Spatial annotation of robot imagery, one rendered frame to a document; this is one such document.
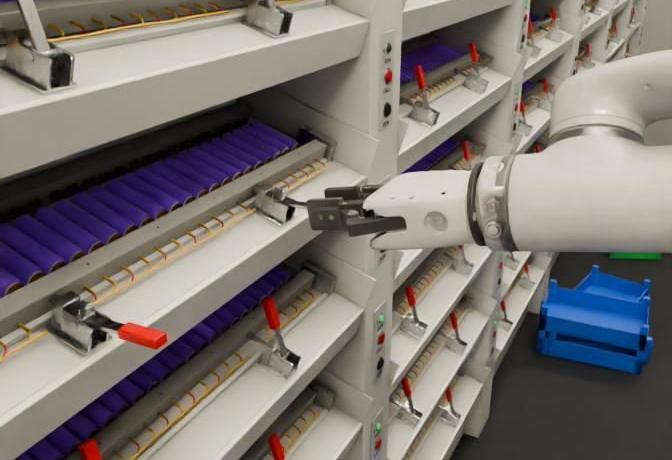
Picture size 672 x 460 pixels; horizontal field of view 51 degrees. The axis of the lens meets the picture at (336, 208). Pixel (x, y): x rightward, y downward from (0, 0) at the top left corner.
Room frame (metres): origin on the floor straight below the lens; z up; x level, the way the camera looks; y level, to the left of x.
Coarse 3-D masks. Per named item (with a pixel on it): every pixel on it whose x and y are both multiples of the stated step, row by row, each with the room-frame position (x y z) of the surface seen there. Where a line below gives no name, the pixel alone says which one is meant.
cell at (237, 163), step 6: (204, 144) 0.76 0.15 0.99; (210, 144) 0.76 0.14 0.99; (204, 150) 0.75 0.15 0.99; (210, 150) 0.75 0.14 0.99; (216, 150) 0.75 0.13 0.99; (222, 150) 0.75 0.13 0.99; (216, 156) 0.74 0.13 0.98; (222, 156) 0.74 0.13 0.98; (228, 156) 0.74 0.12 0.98; (228, 162) 0.74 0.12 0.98; (234, 162) 0.74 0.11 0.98; (240, 162) 0.74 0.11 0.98; (240, 168) 0.73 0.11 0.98; (246, 168) 0.73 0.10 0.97
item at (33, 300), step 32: (288, 160) 0.76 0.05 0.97; (224, 192) 0.66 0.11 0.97; (160, 224) 0.57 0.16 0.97; (192, 224) 0.60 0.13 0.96; (96, 256) 0.51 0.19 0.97; (128, 256) 0.53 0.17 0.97; (32, 288) 0.45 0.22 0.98; (64, 288) 0.47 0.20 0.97; (0, 320) 0.42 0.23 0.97; (32, 320) 0.44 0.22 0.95
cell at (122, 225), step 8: (80, 192) 0.60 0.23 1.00; (72, 200) 0.59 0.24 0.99; (80, 200) 0.59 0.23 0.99; (88, 200) 0.59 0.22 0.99; (96, 200) 0.59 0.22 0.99; (88, 208) 0.58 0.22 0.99; (96, 208) 0.58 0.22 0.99; (104, 208) 0.58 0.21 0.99; (96, 216) 0.58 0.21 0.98; (104, 216) 0.58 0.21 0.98; (112, 216) 0.57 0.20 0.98; (120, 216) 0.58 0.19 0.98; (112, 224) 0.57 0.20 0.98; (120, 224) 0.57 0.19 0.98; (128, 224) 0.57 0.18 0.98; (120, 232) 0.56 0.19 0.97
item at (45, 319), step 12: (312, 168) 0.80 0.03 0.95; (288, 180) 0.75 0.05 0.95; (252, 204) 0.69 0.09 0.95; (228, 216) 0.65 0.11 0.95; (204, 228) 0.61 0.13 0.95; (180, 240) 0.59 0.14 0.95; (192, 240) 0.60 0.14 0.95; (156, 252) 0.56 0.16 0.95; (168, 252) 0.57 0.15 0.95; (144, 264) 0.54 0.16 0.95; (120, 276) 0.51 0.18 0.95; (96, 288) 0.49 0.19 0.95; (108, 288) 0.50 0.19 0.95; (84, 300) 0.48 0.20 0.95; (48, 312) 0.45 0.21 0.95; (36, 324) 0.44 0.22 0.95; (12, 336) 0.42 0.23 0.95; (24, 336) 0.43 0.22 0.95; (0, 348) 0.41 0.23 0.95
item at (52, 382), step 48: (288, 96) 0.88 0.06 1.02; (336, 144) 0.85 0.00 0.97; (288, 192) 0.74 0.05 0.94; (240, 240) 0.62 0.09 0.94; (288, 240) 0.67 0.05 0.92; (144, 288) 0.52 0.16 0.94; (192, 288) 0.53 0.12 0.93; (240, 288) 0.60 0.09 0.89; (48, 336) 0.44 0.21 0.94; (0, 384) 0.39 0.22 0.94; (48, 384) 0.40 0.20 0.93; (96, 384) 0.43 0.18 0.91; (0, 432) 0.36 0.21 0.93; (48, 432) 0.40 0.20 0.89
